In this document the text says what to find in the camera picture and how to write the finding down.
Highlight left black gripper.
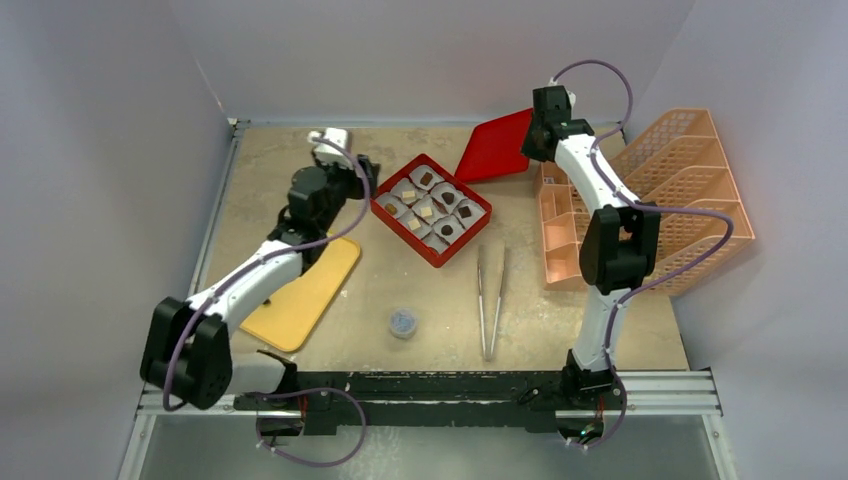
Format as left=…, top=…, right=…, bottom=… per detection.
left=313, top=149, right=379, bottom=232

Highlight red box lid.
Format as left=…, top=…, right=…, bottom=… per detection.
left=454, top=109, right=533, bottom=184

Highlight red compartment box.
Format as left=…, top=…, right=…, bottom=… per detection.
left=371, top=154, right=492, bottom=268

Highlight metal tweezers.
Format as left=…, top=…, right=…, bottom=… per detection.
left=476, top=245, right=508, bottom=362

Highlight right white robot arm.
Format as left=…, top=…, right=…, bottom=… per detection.
left=521, top=85, right=660, bottom=407

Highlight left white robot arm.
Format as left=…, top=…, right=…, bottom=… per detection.
left=140, top=155, right=380, bottom=412

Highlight orange mesh file organizer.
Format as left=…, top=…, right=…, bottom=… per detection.
left=534, top=108, right=755, bottom=296

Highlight yellow plastic tray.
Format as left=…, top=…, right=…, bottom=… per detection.
left=241, top=238, right=361, bottom=353

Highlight small clear round container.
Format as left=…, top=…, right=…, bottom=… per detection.
left=389, top=308, right=419, bottom=340

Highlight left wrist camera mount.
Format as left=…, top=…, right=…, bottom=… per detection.
left=307, top=127, right=351, bottom=163

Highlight black metal base rail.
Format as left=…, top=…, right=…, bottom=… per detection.
left=173, top=370, right=722, bottom=437

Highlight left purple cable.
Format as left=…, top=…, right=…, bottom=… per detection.
left=161, top=135, right=372, bottom=413

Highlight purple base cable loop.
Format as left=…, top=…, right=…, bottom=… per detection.
left=255, top=386, right=369, bottom=469

